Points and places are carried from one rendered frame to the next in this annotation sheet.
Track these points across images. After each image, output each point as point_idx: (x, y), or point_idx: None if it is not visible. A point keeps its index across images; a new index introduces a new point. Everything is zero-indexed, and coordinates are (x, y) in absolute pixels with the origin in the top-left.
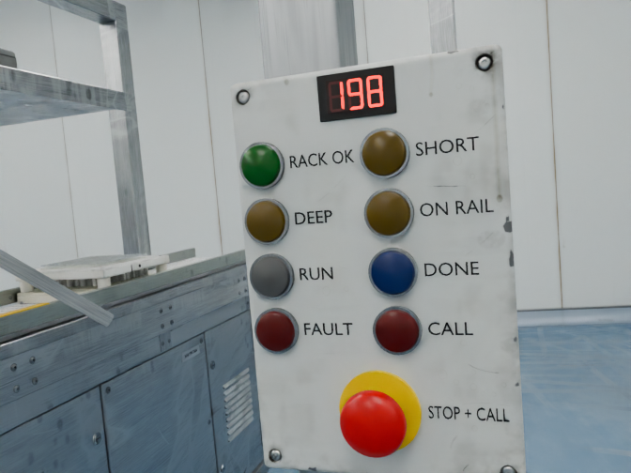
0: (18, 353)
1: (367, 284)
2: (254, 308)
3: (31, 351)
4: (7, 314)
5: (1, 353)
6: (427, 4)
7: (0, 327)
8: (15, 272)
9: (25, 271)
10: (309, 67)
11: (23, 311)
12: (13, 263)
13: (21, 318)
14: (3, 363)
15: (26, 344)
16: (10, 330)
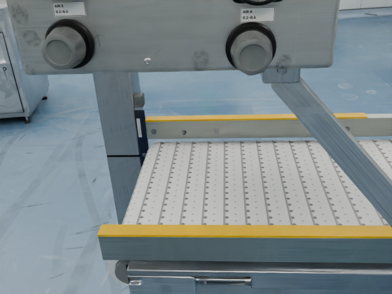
0: (357, 289)
1: None
2: None
3: (387, 291)
4: (353, 237)
5: (325, 282)
6: None
7: (333, 250)
8: (370, 196)
9: (391, 203)
10: None
11: (389, 238)
12: (373, 179)
13: (381, 247)
14: (326, 292)
15: (378, 283)
16: (353, 259)
